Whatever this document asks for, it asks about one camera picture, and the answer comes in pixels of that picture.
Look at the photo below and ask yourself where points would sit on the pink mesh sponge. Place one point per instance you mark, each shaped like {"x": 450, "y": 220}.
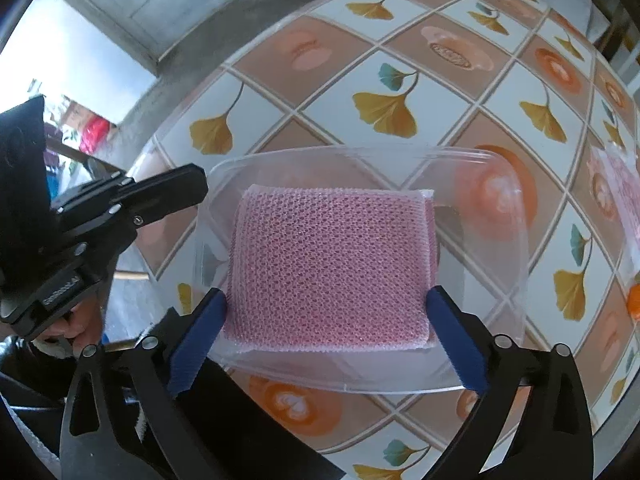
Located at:
{"x": 331, "y": 270}

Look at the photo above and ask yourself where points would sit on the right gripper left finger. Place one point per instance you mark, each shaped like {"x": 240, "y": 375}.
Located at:
{"x": 96, "y": 441}

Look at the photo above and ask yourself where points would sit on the pink plastic bag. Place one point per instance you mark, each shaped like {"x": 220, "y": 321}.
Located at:
{"x": 613, "y": 185}

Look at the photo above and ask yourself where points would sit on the left hand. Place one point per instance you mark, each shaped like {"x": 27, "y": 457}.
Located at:
{"x": 84, "y": 323}

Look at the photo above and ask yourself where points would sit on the clear plastic container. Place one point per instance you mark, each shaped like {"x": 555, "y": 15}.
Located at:
{"x": 481, "y": 241}

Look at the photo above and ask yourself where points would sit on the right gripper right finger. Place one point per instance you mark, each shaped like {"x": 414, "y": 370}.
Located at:
{"x": 531, "y": 418}

